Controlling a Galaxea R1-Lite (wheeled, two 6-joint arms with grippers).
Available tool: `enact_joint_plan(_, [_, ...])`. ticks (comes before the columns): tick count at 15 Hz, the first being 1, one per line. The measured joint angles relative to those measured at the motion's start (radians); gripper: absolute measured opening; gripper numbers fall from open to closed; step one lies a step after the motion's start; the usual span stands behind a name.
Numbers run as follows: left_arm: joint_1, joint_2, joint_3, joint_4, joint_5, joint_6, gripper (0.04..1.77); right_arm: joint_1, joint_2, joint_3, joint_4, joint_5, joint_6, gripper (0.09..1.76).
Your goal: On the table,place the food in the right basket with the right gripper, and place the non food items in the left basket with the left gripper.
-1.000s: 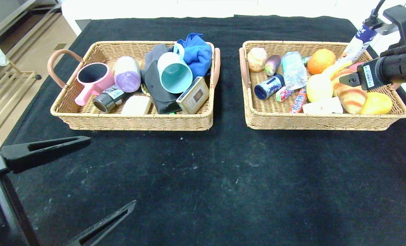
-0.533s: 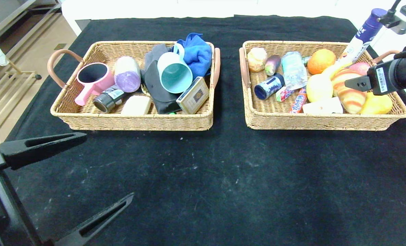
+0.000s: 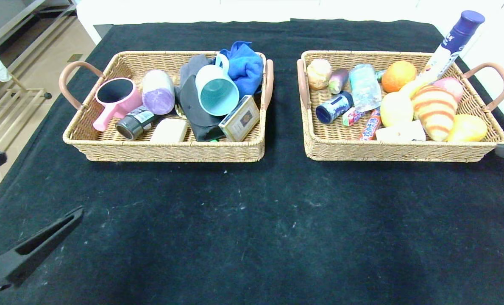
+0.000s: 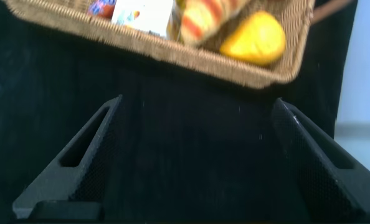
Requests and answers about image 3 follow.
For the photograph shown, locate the purple garbage bag roll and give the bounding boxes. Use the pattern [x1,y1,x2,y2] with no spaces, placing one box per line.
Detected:
[142,69,175,115]

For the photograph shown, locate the teal plastic cup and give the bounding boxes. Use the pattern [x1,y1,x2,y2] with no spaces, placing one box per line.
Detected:
[195,53,240,116]

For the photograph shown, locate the playing card box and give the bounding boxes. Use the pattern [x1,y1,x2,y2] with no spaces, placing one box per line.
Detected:
[218,95,260,142]

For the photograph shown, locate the clear water bottle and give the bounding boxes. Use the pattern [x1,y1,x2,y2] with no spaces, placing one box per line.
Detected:
[348,64,384,113]

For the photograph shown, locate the small white box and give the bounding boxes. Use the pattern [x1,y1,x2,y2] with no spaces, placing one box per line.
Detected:
[375,120,427,142]

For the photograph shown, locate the yellow lemon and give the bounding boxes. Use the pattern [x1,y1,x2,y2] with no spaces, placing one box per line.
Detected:
[380,91,415,128]

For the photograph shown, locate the croissant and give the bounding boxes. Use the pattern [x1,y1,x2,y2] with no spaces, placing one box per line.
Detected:
[412,85,458,142]

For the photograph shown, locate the beige wheeled rack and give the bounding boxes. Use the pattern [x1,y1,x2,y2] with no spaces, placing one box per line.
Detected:
[0,75,54,177]

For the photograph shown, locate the black cosmetic tube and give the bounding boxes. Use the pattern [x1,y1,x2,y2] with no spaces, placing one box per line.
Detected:
[115,106,159,141]

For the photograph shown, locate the pink mug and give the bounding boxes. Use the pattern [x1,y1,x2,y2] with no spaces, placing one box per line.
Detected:
[93,78,143,132]

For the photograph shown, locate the white soap bar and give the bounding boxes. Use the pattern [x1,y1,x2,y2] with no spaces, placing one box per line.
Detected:
[150,118,189,143]

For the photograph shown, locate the black glasses case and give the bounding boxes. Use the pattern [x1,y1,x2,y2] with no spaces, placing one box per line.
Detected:
[175,75,225,142]

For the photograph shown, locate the grey cloth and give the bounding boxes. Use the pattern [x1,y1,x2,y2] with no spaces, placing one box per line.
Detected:
[180,55,212,87]

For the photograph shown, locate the black table cloth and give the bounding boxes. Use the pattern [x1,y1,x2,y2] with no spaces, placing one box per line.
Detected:
[0,19,504,305]

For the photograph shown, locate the blue cloth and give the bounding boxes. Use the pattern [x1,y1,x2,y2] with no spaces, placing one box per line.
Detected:
[218,41,264,100]

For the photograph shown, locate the blue can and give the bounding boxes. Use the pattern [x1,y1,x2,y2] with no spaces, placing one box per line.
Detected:
[315,91,355,125]

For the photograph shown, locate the toy burger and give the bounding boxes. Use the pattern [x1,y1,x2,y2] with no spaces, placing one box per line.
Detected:
[307,59,333,90]

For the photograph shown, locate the red white candy pack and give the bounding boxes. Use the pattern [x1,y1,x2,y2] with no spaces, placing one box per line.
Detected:
[342,107,365,127]

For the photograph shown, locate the purple eggplant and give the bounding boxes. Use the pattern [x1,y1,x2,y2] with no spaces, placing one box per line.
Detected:
[329,68,351,94]

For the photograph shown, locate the orange candy roll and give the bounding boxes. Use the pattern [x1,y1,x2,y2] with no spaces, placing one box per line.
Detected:
[360,108,383,141]

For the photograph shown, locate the orange fruit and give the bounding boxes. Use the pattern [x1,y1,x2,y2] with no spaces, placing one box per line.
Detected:
[381,61,417,94]

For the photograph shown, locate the yellow banana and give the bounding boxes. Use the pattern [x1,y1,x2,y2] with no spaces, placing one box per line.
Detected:
[399,78,431,100]

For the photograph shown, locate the red peach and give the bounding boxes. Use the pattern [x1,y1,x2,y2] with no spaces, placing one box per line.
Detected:
[433,77,464,103]

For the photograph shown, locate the yellow mango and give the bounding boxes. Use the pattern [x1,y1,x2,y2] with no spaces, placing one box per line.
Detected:
[447,114,488,142]

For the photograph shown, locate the white spray bottle purple cap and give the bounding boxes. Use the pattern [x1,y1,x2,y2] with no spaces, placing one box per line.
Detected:
[417,11,485,83]

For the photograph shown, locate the wicker basket brown handles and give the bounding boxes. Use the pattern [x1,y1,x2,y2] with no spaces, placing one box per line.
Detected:
[59,51,274,163]
[296,50,504,163]

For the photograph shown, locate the beige shelf frame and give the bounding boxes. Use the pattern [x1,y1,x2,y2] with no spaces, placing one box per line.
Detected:
[0,0,79,53]

